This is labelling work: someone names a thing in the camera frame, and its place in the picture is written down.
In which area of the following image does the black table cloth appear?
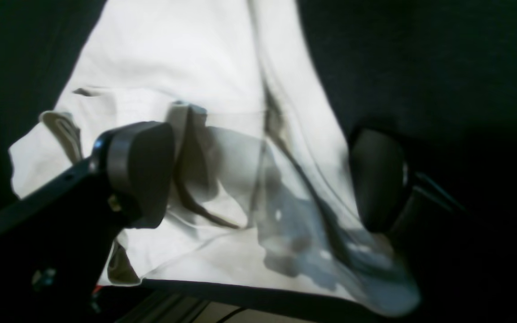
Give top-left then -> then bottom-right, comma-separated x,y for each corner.
0,0 -> 517,323

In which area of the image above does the cream white T-shirt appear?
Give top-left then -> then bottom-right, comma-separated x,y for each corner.
9,0 -> 421,317

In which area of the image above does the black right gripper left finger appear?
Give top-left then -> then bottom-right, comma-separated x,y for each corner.
0,121 -> 175,323

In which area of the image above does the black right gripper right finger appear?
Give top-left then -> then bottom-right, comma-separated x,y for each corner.
349,128 -> 517,323

